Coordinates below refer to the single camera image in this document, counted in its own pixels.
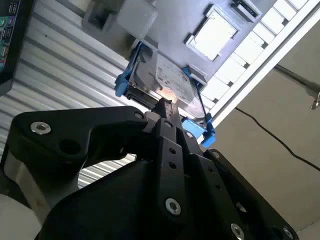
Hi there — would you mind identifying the hard disk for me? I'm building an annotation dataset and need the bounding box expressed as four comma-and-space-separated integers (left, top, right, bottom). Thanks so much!
114, 41, 217, 148

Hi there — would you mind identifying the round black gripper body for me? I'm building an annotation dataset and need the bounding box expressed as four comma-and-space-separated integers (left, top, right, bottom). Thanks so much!
37, 159, 227, 240

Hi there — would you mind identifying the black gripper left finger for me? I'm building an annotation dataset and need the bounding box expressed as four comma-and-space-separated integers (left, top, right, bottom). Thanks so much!
4, 98, 189, 217

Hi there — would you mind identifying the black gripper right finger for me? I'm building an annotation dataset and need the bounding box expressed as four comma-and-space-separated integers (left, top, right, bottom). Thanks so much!
170, 100, 300, 240

